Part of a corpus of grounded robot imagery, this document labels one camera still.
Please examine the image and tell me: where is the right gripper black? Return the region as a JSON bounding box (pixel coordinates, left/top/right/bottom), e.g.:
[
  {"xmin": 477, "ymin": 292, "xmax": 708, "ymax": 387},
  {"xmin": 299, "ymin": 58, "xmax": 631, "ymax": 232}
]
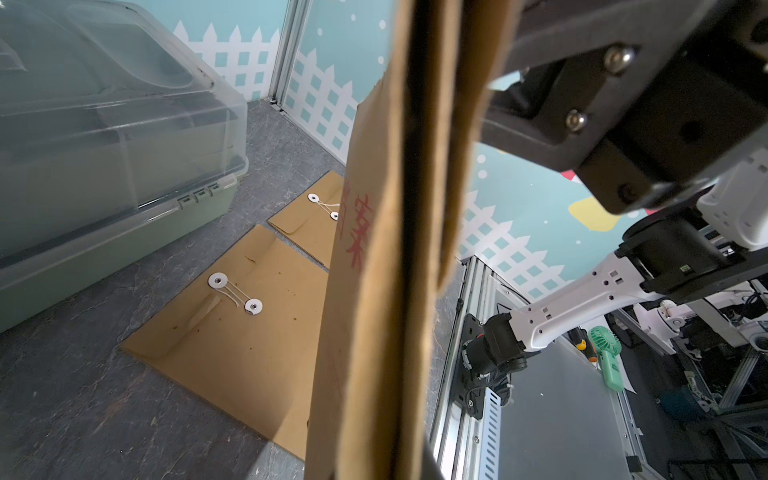
[{"xmin": 481, "ymin": 1, "xmax": 767, "ymax": 214}]

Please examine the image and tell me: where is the brown file bag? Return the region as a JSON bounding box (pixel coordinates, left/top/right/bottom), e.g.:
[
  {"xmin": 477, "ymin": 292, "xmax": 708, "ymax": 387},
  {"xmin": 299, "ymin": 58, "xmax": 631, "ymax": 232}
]
[
  {"xmin": 304, "ymin": 1, "xmax": 524, "ymax": 479},
  {"xmin": 268, "ymin": 171, "xmax": 344, "ymax": 268},
  {"xmin": 121, "ymin": 226, "xmax": 328, "ymax": 458}
]

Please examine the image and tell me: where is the bag closure string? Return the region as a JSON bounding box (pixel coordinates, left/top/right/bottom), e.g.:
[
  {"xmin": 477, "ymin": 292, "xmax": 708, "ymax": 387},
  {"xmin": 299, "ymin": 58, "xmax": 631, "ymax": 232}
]
[{"xmin": 207, "ymin": 271, "xmax": 264, "ymax": 317}]

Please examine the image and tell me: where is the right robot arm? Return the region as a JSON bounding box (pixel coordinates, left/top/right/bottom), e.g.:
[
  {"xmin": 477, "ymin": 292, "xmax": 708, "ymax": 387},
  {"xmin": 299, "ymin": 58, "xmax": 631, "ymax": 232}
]
[{"xmin": 450, "ymin": 1, "xmax": 767, "ymax": 418}]

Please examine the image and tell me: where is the green handheld fan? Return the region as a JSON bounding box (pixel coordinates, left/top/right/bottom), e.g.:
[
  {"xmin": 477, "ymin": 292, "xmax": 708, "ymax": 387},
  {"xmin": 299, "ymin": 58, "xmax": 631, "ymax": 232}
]
[{"xmin": 589, "ymin": 326, "xmax": 624, "ymax": 393}]

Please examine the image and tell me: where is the clear plastic storage box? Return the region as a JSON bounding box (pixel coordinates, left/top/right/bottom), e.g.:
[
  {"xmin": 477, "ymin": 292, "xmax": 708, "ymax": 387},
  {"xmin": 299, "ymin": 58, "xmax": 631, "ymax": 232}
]
[{"xmin": 1, "ymin": 1, "xmax": 249, "ymax": 330}]

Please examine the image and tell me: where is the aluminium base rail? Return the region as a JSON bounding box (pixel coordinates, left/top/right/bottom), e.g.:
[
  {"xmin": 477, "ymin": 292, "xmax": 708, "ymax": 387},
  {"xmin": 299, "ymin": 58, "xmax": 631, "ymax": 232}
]
[{"xmin": 429, "ymin": 256, "xmax": 529, "ymax": 479}]

